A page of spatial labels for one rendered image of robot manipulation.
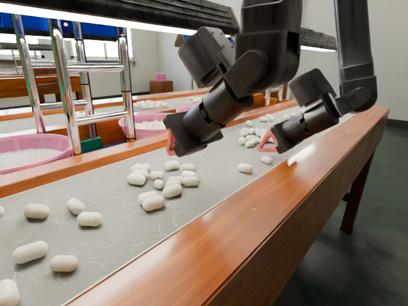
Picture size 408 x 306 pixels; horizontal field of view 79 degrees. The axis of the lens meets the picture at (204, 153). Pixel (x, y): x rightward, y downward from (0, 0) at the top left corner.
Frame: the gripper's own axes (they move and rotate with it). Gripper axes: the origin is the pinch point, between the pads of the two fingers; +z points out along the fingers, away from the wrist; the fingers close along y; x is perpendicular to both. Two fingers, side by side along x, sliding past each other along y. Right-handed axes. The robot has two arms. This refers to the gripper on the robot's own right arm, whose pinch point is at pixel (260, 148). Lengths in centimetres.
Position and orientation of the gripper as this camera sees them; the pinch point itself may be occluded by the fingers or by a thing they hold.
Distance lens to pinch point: 67.0
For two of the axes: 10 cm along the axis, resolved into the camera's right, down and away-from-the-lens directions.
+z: -6.1, 3.8, 6.9
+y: -6.5, 2.5, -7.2
